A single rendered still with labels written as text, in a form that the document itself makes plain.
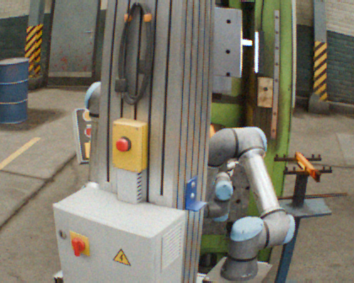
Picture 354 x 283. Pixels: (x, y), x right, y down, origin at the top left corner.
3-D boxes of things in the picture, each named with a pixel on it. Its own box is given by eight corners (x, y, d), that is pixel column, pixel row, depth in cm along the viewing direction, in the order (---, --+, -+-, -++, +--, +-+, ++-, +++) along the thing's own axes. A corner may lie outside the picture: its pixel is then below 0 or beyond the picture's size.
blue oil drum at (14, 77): (18, 125, 677) (19, 63, 651) (-11, 122, 687) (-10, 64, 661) (34, 115, 733) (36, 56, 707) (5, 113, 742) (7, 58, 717)
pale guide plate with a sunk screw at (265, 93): (271, 107, 304) (273, 79, 299) (257, 106, 304) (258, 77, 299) (270, 106, 306) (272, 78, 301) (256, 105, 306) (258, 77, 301)
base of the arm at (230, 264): (249, 284, 185) (254, 264, 183) (214, 277, 192) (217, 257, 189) (262, 267, 199) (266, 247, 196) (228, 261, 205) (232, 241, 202)
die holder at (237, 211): (244, 233, 307) (254, 162, 294) (179, 233, 307) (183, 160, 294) (235, 199, 361) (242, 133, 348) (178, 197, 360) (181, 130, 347)
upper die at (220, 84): (231, 93, 290) (232, 77, 287) (193, 91, 289) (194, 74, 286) (223, 79, 330) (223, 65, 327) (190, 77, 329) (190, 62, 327)
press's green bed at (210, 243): (233, 291, 321) (243, 233, 308) (175, 292, 320) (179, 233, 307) (227, 256, 374) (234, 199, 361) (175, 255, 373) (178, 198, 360)
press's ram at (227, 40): (255, 79, 287) (256, 12, 276) (184, 73, 286) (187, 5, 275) (245, 66, 327) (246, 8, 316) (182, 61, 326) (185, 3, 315)
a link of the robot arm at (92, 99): (104, 224, 209) (115, 84, 199) (76, 214, 215) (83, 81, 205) (120, 218, 219) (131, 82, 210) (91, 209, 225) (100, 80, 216)
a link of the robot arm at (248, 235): (222, 248, 196) (226, 217, 192) (253, 242, 200) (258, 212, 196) (235, 261, 185) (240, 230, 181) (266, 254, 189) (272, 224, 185)
